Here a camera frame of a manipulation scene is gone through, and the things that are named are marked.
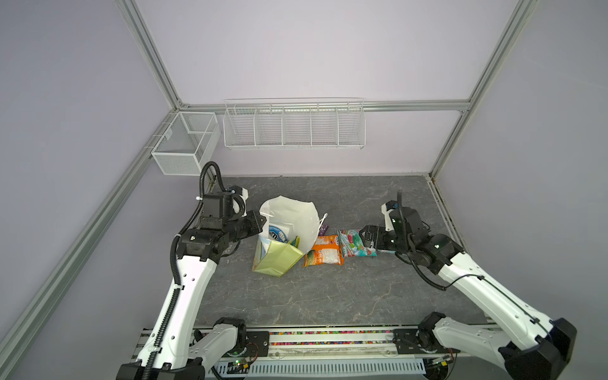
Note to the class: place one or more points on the orange Fox's candy bag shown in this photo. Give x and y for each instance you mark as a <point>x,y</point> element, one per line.
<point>326,250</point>

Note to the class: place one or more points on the long white wire basket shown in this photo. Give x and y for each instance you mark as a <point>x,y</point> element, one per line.
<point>294,123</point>

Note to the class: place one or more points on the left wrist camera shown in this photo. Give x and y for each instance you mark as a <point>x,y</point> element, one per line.
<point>239,198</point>

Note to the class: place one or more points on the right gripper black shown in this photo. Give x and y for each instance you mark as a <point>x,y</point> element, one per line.
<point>379,231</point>

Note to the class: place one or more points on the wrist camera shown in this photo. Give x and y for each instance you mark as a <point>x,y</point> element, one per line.
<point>391,214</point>
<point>239,198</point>

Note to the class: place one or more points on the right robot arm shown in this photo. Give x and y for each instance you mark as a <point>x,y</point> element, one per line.
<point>528,345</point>

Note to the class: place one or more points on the green snack bag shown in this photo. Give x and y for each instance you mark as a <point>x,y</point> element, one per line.
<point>295,242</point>

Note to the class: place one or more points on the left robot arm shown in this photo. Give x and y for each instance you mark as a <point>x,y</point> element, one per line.
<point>220,219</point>

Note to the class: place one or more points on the illustrated paper gift bag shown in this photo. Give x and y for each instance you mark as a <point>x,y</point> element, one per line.
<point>274,258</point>

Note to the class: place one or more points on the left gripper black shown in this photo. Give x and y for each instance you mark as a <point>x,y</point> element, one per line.
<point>256,226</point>

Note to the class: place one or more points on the purple M&M's packet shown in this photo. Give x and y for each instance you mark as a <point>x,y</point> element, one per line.
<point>323,230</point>

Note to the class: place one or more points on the Fox's mint blossom candy bag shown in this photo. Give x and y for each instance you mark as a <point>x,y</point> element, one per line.
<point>352,245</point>

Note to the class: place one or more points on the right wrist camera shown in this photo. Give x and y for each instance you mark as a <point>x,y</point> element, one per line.
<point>391,214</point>

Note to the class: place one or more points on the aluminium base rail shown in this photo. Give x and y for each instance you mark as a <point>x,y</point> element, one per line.
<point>329,352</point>

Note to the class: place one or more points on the white mesh box basket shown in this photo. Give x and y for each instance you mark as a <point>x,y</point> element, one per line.
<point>187,144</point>

